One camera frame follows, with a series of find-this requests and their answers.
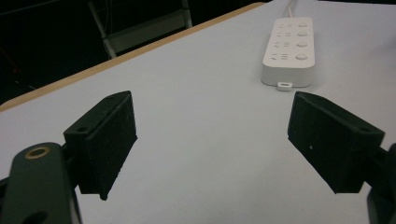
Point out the metal stand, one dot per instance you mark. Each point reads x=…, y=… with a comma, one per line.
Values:
x=140, y=29

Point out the white power strip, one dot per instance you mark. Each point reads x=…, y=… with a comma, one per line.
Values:
x=289, y=53

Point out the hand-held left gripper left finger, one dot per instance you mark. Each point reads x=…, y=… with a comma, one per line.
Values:
x=104, y=143

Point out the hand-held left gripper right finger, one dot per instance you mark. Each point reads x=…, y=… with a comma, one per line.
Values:
x=330, y=140

